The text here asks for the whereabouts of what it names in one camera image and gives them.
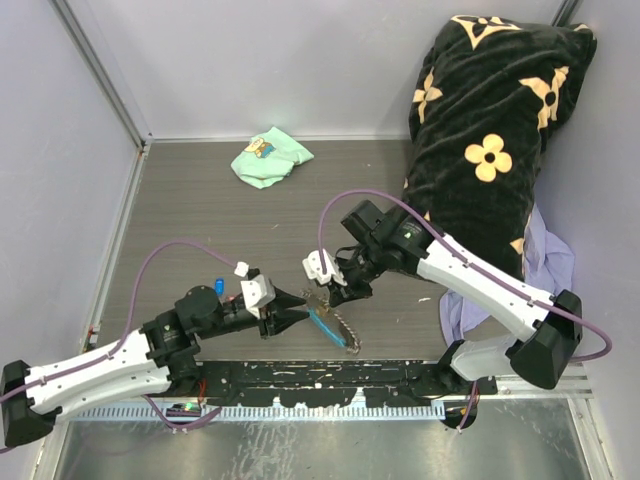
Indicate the black floral blanket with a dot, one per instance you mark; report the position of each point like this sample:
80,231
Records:
489,95

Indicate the aluminium corner post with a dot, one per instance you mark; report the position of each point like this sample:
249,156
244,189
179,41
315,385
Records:
91,56

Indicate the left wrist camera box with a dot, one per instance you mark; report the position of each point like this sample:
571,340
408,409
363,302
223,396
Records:
257,294

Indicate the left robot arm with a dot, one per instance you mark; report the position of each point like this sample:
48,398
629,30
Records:
156,358

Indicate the blue handled key ring organizer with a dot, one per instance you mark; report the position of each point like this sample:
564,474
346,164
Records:
330,321

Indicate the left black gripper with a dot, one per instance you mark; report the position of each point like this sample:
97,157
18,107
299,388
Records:
280,318

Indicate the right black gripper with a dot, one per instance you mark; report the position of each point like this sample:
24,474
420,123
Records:
352,291

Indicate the mint green cloth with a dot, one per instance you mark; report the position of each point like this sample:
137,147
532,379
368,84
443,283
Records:
269,158

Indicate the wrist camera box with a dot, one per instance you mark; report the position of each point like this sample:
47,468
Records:
320,267
257,294

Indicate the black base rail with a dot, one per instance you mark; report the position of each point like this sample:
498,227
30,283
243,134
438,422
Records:
396,383

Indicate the lavender cloth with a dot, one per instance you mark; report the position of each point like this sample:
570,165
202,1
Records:
548,264

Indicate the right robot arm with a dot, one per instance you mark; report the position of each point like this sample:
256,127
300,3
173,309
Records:
543,331

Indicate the key with blue tag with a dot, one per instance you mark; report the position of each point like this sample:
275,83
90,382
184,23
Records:
219,286

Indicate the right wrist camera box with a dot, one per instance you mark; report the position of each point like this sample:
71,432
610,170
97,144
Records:
320,267

